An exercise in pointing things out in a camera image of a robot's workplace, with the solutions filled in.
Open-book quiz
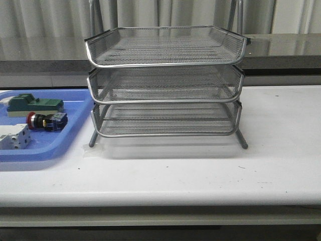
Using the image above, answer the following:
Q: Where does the red emergency stop push button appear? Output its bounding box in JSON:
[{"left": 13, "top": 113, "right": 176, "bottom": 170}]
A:
[{"left": 26, "top": 112, "right": 68, "bottom": 132}]

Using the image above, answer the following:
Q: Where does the white circuit breaker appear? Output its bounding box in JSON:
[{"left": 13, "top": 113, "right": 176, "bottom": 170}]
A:
[{"left": 1, "top": 124, "right": 31, "bottom": 150}]

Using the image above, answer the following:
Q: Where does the blue plastic tray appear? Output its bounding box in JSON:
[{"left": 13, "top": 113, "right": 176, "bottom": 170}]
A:
[{"left": 1, "top": 89, "right": 93, "bottom": 162}]

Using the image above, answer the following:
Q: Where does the green and beige switch block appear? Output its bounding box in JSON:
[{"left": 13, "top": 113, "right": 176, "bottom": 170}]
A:
[{"left": 7, "top": 93, "right": 64, "bottom": 117}]

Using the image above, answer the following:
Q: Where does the silver mesh tray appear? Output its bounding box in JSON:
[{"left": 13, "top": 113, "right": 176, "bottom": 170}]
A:
[
  {"left": 87, "top": 65, "right": 244, "bottom": 104},
  {"left": 85, "top": 26, "right": 248, "bottom": 68},
  {"left": 91, "top": 101, "right": 242, "bottom": 138}
]

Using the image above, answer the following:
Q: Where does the silver metal rack frame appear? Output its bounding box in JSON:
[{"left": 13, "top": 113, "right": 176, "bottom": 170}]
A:
[{"left": 88, "top": 0, "right": 249, "bottom": 150}]

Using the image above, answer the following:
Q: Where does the clear adhesive tape patch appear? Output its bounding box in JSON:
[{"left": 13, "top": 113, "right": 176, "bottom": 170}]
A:
[{"left": 83, "top": 143, "right": 108, "bottom": 159}]

